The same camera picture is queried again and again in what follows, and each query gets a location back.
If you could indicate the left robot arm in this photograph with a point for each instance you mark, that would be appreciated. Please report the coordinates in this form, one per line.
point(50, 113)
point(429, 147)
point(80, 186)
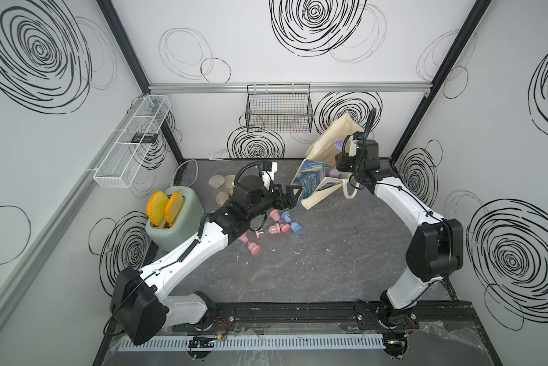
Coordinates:
point(142, 303)

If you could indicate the yellow toast slice right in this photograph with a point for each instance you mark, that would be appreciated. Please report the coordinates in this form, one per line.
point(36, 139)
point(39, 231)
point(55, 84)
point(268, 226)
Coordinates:
point(173, 208)

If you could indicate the purple hourglass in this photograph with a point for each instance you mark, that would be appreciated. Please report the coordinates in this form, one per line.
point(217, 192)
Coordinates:
point(338, 146)

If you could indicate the black wire basket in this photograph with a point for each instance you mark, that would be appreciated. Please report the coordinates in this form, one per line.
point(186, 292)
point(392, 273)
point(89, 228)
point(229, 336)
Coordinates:
point(281, 108)

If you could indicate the mint green toaster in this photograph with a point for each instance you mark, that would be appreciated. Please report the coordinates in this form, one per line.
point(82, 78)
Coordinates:
point(185, 226)

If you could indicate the tall glass jar with rice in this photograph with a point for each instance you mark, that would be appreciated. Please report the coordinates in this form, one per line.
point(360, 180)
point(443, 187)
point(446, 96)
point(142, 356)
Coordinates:
point(218, 182)

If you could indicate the white slotted cable duct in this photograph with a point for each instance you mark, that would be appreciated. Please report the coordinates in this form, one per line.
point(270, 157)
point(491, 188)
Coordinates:
point(179, 343)

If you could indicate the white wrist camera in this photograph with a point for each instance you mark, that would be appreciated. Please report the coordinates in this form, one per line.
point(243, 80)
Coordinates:
point(355, 143)
point(267, 172)

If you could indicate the short jar with beige lid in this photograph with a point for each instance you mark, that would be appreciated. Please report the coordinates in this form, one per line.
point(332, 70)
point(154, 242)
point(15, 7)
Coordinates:
point(229, 184)

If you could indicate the white wire shelf basket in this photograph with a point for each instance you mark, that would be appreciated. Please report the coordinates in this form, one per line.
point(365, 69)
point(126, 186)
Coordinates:
point(127, 155)

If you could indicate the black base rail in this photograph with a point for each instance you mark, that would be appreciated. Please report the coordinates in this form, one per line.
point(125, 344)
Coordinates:
point(365, 315)

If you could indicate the yellow toast slice left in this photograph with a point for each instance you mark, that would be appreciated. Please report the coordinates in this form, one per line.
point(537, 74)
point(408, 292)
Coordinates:
point(156, 207)

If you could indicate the pink hourglass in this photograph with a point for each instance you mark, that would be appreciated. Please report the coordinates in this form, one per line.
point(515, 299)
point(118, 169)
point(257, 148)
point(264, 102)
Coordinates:
point(253, 247)
point(275, 215)

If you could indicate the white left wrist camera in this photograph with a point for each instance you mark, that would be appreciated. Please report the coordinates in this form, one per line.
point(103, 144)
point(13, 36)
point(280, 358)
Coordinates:
point(267, 172)

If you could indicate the blue hourglass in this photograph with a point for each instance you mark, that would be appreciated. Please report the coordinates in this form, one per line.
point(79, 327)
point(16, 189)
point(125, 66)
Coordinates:
point(294, 226)

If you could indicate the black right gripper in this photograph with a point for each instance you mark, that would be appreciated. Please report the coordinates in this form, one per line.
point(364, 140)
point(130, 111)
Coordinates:
point(341, 160)

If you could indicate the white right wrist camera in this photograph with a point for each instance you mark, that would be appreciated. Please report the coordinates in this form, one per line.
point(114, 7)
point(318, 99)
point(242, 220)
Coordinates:
point(355, 143)

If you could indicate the pink hourglass left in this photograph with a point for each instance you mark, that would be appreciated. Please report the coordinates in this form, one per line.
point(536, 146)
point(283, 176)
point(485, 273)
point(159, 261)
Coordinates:
point(253, 247)

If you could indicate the canvas bag with starry print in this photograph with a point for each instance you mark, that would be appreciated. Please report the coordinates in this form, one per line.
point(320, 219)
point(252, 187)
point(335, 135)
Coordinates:
point(314, 174)

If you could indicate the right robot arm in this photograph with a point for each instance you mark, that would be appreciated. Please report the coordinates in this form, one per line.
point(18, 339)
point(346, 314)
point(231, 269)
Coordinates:
point(436, 248)

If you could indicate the yellow toast slice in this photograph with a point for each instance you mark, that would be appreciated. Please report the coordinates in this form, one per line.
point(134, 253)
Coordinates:
point(156, 207)
point(173, 208)

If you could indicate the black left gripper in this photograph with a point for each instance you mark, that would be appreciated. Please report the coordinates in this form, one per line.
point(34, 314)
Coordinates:
point(288, 202)

